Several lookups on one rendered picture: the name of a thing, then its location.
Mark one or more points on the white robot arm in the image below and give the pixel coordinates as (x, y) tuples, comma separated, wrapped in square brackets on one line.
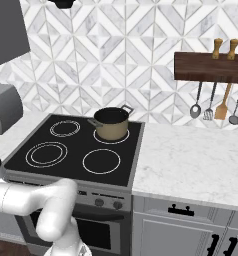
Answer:
[(24, 198)]

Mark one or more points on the black glass stove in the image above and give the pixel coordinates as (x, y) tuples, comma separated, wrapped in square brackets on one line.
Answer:
[(74, 156)]

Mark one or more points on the grey stove knob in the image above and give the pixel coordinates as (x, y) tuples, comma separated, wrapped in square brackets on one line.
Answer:
[(99, 202), (117, 205)]

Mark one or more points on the tan cooking pot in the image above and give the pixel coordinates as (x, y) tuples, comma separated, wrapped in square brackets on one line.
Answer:
[(111, 130)]

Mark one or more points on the hanging metal spoon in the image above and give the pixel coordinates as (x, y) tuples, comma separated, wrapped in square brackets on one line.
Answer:
[(195, 110)]

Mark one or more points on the hanging metal slotted spatula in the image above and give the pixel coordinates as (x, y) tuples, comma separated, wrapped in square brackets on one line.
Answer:
[(208, 114)]

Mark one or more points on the hanging wooden spatula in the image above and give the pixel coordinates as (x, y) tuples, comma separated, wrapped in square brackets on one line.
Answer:
[(221, 110)]

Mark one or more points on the oven door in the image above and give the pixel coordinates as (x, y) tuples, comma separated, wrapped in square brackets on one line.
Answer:
[(101, 235)]

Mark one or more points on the hanging metal ladle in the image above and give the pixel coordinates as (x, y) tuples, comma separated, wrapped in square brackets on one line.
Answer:
[(234, 119)]

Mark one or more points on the grey toaster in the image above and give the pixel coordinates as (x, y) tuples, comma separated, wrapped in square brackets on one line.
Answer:
[(4, 108)]

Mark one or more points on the wooden salt shaker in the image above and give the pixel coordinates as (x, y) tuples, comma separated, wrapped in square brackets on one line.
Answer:
[(217, 48)]

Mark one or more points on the black ceiling fixture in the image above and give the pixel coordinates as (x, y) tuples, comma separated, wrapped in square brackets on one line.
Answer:
[(61, 3)]

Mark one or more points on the wooden pepper shaker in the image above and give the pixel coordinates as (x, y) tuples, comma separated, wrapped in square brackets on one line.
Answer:
[(233, 49)]

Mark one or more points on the grey range hood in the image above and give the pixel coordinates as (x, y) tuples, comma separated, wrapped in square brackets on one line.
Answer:
[(6, 30)]

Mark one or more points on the dark wooden wall shelf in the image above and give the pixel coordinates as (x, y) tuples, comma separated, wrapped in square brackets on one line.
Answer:
[(207, 68)]

